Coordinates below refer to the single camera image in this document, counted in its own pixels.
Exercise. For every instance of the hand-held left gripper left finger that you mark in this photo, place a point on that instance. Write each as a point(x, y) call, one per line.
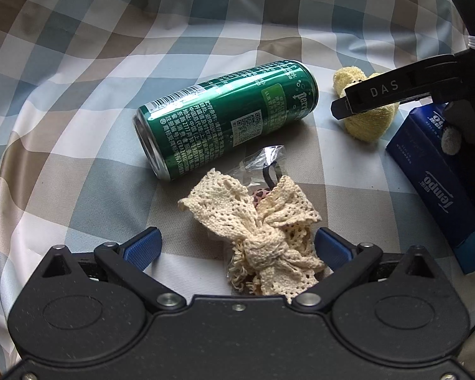
point(142, 246)

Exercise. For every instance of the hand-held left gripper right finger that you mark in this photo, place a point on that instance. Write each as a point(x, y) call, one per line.
point(333, 246)

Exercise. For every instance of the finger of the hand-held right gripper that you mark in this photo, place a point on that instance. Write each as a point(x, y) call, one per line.
point(384, 91)

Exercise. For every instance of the yellow fluffy cloth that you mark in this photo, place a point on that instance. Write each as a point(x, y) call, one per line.
point(370, 124)

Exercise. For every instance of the cream lace bow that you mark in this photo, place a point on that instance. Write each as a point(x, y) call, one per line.
point(269, 233)

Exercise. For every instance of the blue tissue pack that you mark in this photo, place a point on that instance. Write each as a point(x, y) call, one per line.
point(431, 190)

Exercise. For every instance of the green drink can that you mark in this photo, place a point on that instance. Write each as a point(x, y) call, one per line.
point(221, 118)

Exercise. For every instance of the blue beige checked tablecloth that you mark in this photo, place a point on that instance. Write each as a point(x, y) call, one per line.
point(103, 47)

